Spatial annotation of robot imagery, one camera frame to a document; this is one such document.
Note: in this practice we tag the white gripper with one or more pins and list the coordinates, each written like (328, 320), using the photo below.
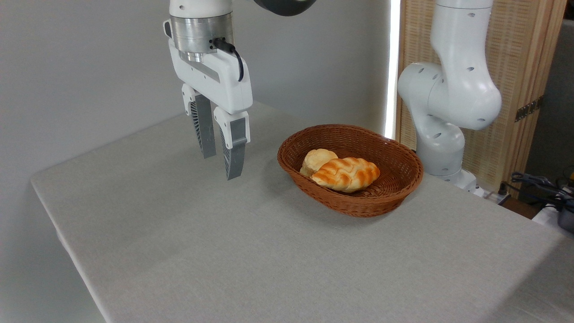
(219, 85)

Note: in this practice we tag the braided golden bread loaf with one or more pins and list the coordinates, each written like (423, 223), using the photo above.
(345, 172)

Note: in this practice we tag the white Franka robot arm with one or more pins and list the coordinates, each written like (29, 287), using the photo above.
(453, 89)

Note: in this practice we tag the round pale bread bun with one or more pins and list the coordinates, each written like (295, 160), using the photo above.
(316, 159)

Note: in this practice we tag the brown wicker oval basket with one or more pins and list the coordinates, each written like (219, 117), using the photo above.
(372, 204)

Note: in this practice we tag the grey tablecloth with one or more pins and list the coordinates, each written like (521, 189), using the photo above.
(269, 269)

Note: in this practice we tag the wooden woven folding screen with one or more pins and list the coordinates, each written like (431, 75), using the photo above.
(515, 54)

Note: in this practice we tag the dark metal screen hinge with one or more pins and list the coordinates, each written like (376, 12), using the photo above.
(528, 109)

